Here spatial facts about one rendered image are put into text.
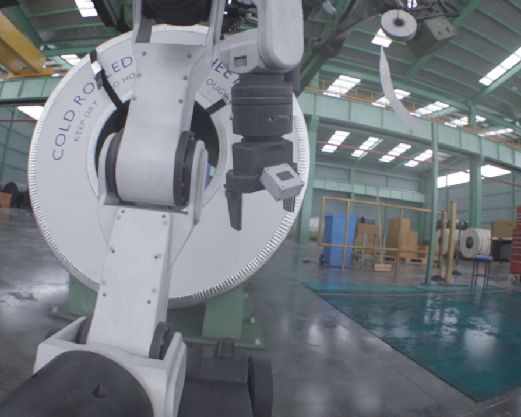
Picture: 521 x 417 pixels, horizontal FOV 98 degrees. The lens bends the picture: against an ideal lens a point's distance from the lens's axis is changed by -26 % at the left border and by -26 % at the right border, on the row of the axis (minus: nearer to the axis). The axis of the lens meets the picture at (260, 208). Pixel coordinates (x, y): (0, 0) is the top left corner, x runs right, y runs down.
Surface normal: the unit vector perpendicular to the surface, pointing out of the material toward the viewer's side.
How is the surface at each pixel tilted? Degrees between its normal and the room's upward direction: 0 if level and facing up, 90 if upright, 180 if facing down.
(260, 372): 30
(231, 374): 45
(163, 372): 54
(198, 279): 90
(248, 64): 111
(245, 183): 117
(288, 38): 106
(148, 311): 62
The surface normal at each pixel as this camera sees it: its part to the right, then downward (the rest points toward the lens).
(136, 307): 0.15, -0.47
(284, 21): 0.62, 0.29
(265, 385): 0.19, -0.69
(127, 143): 0.14, -0.21
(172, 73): 0.11, 0.04
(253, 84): -0.19, -0.39
